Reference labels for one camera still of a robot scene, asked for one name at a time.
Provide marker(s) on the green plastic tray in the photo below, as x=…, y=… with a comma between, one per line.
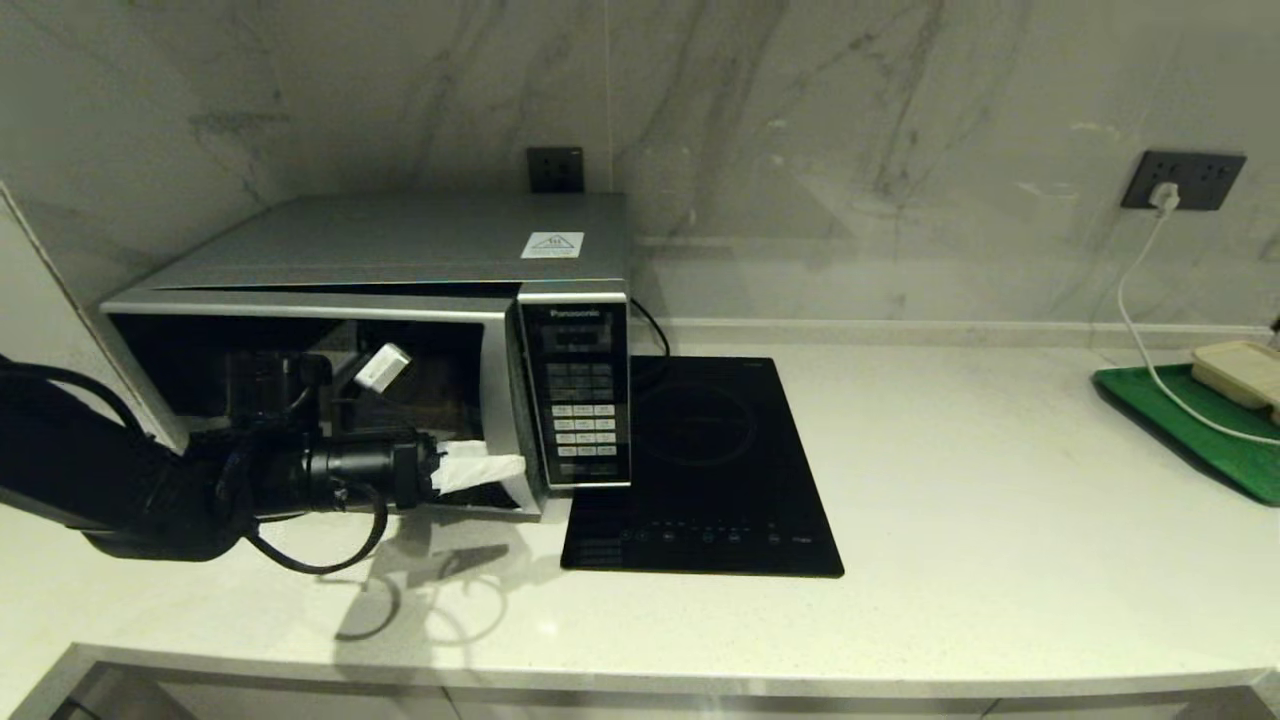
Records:
x=1200, y=440

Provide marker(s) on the wide black wall socket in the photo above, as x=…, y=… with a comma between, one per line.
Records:
x=1205, y=180

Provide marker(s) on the black induction cooktop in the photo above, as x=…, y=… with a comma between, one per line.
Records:
x=700, y=420

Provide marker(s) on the silver Panasonic microwave oven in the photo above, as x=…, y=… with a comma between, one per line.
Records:
x=400, y=235

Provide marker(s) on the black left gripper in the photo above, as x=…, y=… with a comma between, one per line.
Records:
x=375, y=465

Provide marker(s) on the grey cabinet front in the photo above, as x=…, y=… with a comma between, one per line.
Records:
x=300, y=705

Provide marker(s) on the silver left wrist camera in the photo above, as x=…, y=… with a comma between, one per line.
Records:
x=383, y=367

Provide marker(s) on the white power plug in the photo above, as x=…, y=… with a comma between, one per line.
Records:
x=1164, y=197

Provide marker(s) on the small black wall socket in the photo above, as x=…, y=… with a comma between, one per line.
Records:
x=555, y=170

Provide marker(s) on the beige lidded container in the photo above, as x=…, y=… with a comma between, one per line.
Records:
x=1240, y=372

